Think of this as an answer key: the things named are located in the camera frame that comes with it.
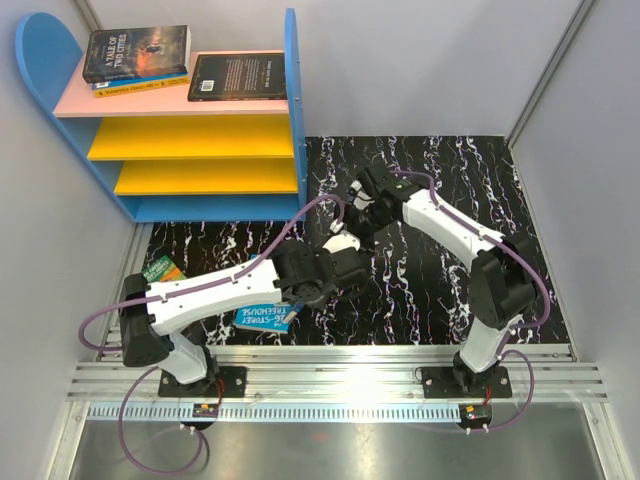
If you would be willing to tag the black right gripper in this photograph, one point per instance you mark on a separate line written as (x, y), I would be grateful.
(349, 219)

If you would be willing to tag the blue 26-Storey Treehouse book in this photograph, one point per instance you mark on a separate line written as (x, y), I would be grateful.
(266, 318)

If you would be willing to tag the green 104-Storey Treehouse book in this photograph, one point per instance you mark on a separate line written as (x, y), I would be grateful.
(163, 270)

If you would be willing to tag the dark Three Days To See book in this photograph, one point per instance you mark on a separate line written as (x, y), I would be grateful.
(238, 77)

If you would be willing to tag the blue treehouse paperback book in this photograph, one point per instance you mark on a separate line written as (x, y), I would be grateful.
(121, 87)

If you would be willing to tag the dark Tale Of Two Cities book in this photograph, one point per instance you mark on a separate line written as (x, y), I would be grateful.
(126, 54)

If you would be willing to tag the blue Animal Farm book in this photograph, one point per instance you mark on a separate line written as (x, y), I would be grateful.
(291, 311)

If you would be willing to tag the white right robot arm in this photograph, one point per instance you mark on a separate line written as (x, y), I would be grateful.
(503, 285)

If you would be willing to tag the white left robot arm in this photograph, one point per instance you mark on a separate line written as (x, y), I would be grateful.
(152, 316)

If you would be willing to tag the black marble pattern mat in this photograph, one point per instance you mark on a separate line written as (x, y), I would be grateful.
(418, 290)

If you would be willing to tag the colourful wooden bookshelf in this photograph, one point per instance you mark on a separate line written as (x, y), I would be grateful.
(162, 157)

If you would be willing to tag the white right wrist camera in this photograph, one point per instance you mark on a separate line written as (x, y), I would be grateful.
(358, 197)

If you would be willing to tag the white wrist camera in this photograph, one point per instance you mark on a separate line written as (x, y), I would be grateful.
(340, 239)
(358, 197)

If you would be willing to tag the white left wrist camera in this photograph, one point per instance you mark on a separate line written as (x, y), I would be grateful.
(340, 239)

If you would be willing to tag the aluminium mounting rail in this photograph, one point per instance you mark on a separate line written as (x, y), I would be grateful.
(389, 374)

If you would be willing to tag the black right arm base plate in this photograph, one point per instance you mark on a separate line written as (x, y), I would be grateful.
(450, 383)

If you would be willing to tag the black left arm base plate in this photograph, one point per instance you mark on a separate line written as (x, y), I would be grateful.
(229, 380)

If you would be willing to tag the white slotted cable duct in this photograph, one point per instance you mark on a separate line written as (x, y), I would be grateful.
(277, 413)

